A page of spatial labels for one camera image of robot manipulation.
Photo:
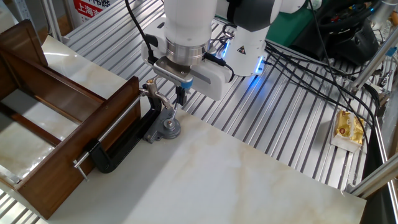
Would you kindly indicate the green board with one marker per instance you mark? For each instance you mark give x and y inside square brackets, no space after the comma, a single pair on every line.
[289,28]

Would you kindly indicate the silver tap spout brass cap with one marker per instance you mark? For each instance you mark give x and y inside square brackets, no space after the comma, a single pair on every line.
[154,91]

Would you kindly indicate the brown wooden drawer box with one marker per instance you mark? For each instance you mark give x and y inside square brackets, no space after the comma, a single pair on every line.
[62,174]

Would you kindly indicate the silver metal pipe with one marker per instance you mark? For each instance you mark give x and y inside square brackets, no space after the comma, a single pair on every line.
[381,12]

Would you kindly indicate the yellow snack packet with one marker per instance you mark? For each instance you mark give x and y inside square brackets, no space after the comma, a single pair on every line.
[348,127]

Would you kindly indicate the black C-clamp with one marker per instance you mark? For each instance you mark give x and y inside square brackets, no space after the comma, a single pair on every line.
[124,146]

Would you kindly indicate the white marble tile slab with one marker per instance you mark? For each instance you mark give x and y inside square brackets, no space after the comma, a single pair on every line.
[217,174]

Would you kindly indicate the aluminium frame rail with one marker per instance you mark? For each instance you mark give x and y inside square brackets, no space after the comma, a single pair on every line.
[384,155]

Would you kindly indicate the silver wrist camera blue cap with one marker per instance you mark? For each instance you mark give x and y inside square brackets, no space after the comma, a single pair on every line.
[171,74]

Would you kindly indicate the aluminium frame beam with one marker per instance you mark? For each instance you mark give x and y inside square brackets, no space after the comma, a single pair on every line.
[376,179]

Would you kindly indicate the white power strip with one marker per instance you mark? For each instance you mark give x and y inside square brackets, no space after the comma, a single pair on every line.
[23,9]

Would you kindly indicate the red white sign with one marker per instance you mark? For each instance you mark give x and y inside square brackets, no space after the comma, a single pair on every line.
[90,9]

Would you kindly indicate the grey tap valve red knob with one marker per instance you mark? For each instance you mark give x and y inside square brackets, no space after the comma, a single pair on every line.
[170,130]

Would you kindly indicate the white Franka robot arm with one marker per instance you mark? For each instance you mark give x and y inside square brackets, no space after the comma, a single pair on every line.
[189,18]

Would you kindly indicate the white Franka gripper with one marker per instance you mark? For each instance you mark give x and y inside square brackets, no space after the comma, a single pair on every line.
[211,84]

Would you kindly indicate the aluminium frame post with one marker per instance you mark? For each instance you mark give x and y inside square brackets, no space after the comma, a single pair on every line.
[51,18]
[370,65]

